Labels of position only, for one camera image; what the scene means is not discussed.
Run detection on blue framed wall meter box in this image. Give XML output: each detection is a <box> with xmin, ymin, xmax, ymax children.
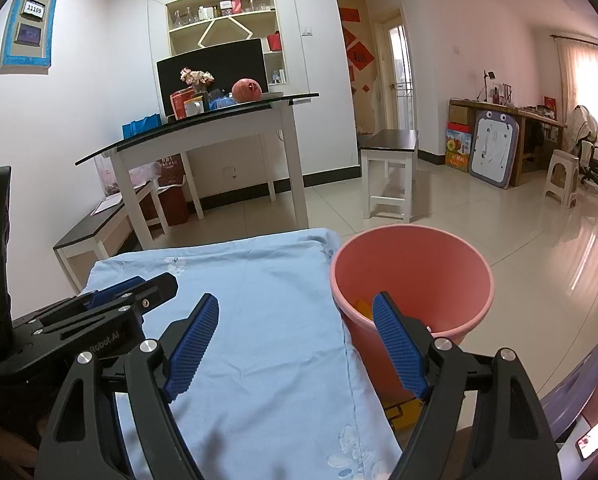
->
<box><xmin>0</xmin><ymin>0</ymin><xmax>58</xmax><ymax>75</ymax></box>

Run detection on white table with glass top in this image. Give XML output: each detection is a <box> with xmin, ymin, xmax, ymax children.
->
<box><xmin>75</xmin><ymin>92</ymin><xmax>320</xmax><ymax>251</ymax></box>

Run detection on light blue floral cloth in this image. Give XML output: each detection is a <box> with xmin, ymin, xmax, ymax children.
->
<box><xmin>81</xmin><ymin>227</ymin><xmax>405</xmax><ymax>480</ymax></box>

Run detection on clear plastic bag with contents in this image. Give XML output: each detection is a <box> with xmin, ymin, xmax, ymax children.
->
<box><xmin>95</xmin><ymin>152</ymin><xmax>122</xmax><ymax>196</ymax></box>

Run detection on dried flower bouquet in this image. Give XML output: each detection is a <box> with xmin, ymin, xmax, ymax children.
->
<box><xmin>180</xmin><ymin>67</ymin><xmax>215</xmax><ymax>93</ymax></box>

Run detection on paper sheet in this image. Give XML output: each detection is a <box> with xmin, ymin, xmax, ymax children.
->
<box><xmin>90</xmin><ymin>195</ymin><xmax>122</xmax><ymax>216</ymax></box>

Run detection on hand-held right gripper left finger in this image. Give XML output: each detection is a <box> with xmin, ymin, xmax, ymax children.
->
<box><xmin>34</xmin><ymin>292</ymin><xmax>221</xmax><ymax>480</ymax></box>

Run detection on white door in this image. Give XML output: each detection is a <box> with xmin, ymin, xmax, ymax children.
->
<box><xmin>374</xmin><ymin>7</ymin><xmax>417</xmax><ymax>133</ymax></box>

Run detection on red wall decorations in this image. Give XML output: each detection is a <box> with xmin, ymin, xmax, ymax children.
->
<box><xmin>338</xmin><ymin>7</ymin><xmax>380</xmax><ymax>96</ymax></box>

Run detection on short black topped white bench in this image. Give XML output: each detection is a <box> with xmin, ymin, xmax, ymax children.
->
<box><xmin>358</xmin><ymin>129</ymin><xmax>420</xmax><ymax>224</ymax></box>

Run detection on white plastic stool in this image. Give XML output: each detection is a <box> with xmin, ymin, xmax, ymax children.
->
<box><xmin>543</xmin><ymin>149</ymin><xmax>580</xmax><ymax>209</ymax></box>

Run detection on pink plastic bucket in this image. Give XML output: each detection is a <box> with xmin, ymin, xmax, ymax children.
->
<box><xmin>330</xmin><ymin>225</ymin><xmax>495</xmax><ymax>403</ymax></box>

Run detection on red pomegranate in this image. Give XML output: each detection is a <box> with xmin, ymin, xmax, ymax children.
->
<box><xmin>231</xmin><ymin>78</ymin><xmax>263</xmax><ymax>104</ymax></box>

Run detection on pink curtain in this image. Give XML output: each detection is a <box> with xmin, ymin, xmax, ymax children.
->
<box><xmin>556</xmin><ymin>35</ymin><xmax>598</xmax><ymax>151</ymax></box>

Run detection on fruit carton box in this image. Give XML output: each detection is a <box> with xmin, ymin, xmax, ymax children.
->
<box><xmin>445</xmin><ymin>122</ymin><xmax>475</xmax><ymax>173</ymax></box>

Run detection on smartphone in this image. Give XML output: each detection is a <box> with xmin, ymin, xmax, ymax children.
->
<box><xmin>576</xmin><ymin>417</ymin><xmax>598</xmax><ymax>461</ymax></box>

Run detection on blue packet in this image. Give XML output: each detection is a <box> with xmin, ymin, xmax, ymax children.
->
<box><xmin>122</xmin><ymin>114</ymin><xmax>161</xmax><ymax>140</ymax></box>

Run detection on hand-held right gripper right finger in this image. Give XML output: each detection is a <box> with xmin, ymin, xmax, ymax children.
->
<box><xmin>371</xmin><ymin>291</ymin><xmax>562</xmax><ymax>480</ymax></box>

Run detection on office chair with clothes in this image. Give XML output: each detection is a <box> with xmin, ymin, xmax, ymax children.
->
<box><xmin>572</xmin><ymin>105</ymin><xmax>598</xmax><ymax>195</ymax></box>

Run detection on long black topped white bench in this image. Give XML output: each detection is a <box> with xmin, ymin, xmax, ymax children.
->
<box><xmin>53</xmin><ymin>180</ymin><xmax>172</xmax><ymax>293</ymax></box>

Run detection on yellow black box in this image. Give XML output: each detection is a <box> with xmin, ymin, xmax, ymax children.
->
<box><xmin>384</xmin><ymin>395</ymin><xmax>427</xmax><ymax>431</ymax></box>

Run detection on pink plastic bag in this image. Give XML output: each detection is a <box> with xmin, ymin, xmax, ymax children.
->
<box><xmin>129</xmin><ymin>160</ymin><xmax>161</xmax><ymax>188</ymax></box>

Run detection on purple framed drawing board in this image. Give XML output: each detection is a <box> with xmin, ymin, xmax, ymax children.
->
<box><xmin>469</xmin><ymin>111</ymin><xmax>520</xmax><ymax>191</ymax></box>

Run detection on black monitor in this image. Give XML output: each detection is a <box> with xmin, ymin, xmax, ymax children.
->
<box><xmin>156</xmin><ymin>37</ymin><xmax>269</xmax><ymax>116</ymax></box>

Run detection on recessed wall shelf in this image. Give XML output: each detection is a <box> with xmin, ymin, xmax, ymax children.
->
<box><xmin>166</xmin><ymin>0</ymin><xmax>287</xmax><ymax>86</ymax></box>

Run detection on wooden desk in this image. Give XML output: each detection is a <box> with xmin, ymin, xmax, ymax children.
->
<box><xmin>449</xmin><ymin>99</ymin><xmax>567</xmax><ymax>188</ymax></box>

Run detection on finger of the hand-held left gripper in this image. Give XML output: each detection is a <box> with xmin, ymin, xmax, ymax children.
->
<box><xmin>31</xmin><ymin>272</ymin><xmax>180</xmax><ymax>334</ymax></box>
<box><xmin>38</xmin><ymin>275</ymin><xmax>148</xmax><ymax>322</ymax></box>

